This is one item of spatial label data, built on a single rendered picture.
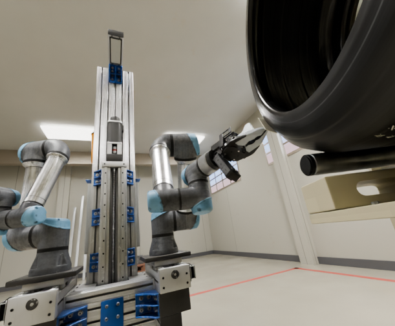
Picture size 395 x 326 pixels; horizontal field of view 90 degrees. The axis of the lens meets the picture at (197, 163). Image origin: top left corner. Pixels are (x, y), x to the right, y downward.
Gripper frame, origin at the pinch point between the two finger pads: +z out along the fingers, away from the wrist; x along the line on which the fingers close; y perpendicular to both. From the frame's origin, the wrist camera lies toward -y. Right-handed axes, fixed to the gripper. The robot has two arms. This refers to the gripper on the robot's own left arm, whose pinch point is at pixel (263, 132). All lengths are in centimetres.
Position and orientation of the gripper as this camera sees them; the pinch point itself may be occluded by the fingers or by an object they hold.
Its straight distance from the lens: 58.4
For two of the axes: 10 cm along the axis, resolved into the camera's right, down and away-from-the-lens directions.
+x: 7.8, 4.2, 4.7
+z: 6.3, -4.5, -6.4
